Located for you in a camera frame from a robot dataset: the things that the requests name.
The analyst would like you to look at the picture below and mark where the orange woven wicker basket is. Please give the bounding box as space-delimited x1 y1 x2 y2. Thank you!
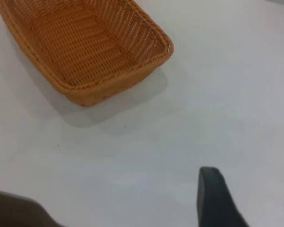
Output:
0 0 175 107

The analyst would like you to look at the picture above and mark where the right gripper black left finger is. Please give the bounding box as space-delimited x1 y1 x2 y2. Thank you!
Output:
195 166 250 227

